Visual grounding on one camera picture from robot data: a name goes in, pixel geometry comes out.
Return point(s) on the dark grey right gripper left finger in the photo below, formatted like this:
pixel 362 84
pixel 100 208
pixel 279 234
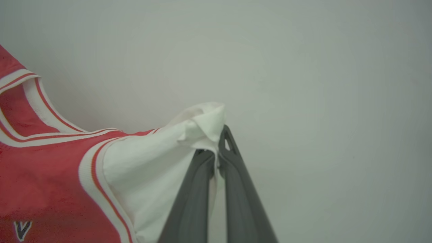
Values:
pixel 192 199

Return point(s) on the red and white jersey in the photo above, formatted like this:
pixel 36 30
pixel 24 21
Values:
pixel 50 175

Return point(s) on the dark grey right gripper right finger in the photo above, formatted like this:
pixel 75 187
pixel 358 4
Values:
pixel 243 195

